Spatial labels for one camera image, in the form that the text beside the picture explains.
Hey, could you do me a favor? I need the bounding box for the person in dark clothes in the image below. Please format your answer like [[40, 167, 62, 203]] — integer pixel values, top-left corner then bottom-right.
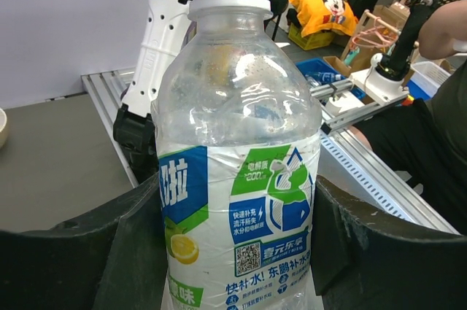
[[355, 0, 467, 236]]

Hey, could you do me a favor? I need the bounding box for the blue cap water bottle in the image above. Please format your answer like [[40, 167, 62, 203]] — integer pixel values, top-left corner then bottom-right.
[[153, 0, 321, 309]]

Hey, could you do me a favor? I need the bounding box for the white paper cup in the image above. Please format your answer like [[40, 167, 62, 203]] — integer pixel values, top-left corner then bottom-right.
[[0, 109, 9, 148]]

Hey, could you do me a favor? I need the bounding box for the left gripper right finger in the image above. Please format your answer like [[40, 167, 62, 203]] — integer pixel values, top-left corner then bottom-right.
[[311, 176, 466, 309]]

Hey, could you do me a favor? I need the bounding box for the blue plastic bin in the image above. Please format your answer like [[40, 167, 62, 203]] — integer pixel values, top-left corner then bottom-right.
[[296, 58, 348, 90]]

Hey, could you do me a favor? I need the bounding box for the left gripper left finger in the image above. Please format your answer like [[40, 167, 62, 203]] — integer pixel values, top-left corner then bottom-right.
[[1, 175, 168, 309]]

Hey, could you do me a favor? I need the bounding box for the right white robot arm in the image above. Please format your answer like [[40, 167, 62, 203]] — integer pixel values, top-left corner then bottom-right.
[[113, 0, 319, 182]]

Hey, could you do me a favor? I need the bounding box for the yellow cartoon mouse cloth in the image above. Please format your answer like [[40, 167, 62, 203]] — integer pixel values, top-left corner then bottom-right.
[[289, 0, 358, 37]]

